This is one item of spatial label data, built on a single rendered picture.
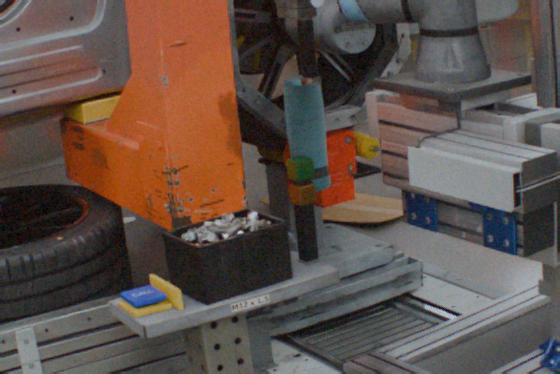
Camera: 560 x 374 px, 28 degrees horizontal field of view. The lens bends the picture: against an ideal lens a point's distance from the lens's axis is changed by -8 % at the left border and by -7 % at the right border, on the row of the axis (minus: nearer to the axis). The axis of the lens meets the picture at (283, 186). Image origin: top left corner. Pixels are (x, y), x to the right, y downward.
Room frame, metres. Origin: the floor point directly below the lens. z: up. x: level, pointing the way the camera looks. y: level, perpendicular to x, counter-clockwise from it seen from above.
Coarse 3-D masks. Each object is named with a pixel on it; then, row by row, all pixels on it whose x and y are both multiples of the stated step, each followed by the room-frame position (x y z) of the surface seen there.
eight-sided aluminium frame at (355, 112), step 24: (384, 24) 2.94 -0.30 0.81; (408, 24) 2.92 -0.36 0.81; (384, 48) 2.94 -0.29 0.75; (408, 48) 2.91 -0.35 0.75; (384, 72) 2.87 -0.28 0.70; (240, 96) 2.67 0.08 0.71; (264, 96) 2.70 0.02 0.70; (360, 96) 2.88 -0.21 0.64; (264, 120) 2.74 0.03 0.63; (336, 120) 2.82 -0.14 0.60; (360, 120) 2.82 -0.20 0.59
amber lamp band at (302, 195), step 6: (294, 186) 2.21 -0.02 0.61; (300, 186) 2.20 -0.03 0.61; (306, 186) 2.20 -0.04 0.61; (312, 186) 2.21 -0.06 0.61; (294, 192) 2.21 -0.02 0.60; (300, 192) 2.20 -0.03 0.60; (306, 192) 2.20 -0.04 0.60; (312, 192) 2.21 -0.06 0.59; (294, 198) 2.21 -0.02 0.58; (300, 198) 2.20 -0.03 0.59; (306, 198) 2.20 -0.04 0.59; (312, 198) 2.21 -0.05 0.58; (300, 204) 2.20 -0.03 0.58; (306, 204) 2.20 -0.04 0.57
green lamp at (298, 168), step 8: (288, 160) 2.22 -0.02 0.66; (296, 160) 2.21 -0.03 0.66; (304, 160) 2.21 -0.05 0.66; (312, 160) 2.21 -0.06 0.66; (288, 168) 2.22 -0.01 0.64; (296, 168) 2.20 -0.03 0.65; (304, 168) 2.20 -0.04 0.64; (312, 168) 2.21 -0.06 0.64; (288, 176) 2.22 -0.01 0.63; (296, 176) 2.20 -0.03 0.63; (304, 176) 2.20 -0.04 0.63; (312, 176) 2.21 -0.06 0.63
